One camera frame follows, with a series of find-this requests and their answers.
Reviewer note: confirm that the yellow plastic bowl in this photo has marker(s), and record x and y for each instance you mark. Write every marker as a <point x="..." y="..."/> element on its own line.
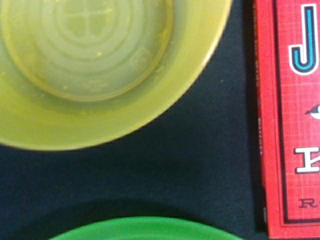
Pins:
<point x="79" y="73"/>

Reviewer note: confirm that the green plastic plate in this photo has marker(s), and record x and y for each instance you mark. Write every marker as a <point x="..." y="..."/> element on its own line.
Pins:
<point x="146" y="228"/>

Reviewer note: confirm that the black tablecloth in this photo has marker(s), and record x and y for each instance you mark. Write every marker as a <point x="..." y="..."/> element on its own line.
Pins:
<point x="198" y="161"/>

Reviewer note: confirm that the red book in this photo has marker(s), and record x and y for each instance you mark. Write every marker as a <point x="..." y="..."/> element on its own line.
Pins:
<point x="287" y="52"/>

